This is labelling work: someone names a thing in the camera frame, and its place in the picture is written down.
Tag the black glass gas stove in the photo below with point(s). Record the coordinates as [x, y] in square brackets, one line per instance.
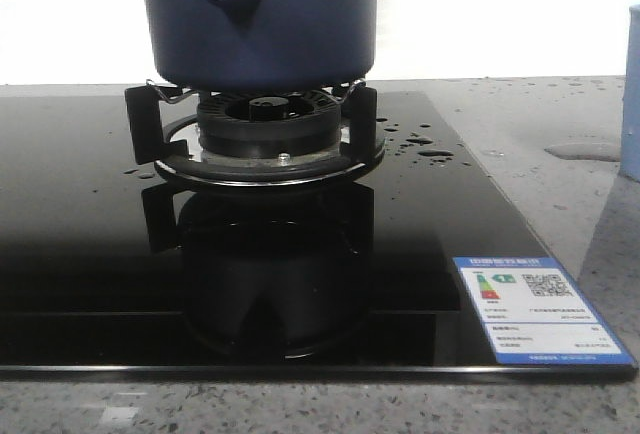
[107, 272]

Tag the dark blue cooking pot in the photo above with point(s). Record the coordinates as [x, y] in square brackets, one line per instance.
[272, 45]

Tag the blue energy label sticker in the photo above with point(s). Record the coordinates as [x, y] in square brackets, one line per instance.
[533, 314]

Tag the right gas burner with grate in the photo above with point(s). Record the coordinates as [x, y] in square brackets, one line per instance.
[258, 140]

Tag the blue ribbed plastic cup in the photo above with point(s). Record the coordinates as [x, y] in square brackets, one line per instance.
[630, 123]

